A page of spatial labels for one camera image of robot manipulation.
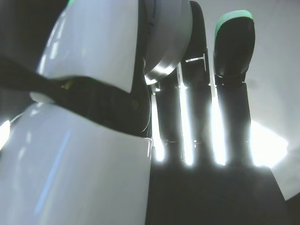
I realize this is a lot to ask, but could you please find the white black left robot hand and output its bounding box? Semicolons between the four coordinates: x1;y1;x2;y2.
0;0;289;225

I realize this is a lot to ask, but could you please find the white grey tape measure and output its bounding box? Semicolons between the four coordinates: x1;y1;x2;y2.
139;0;194;82

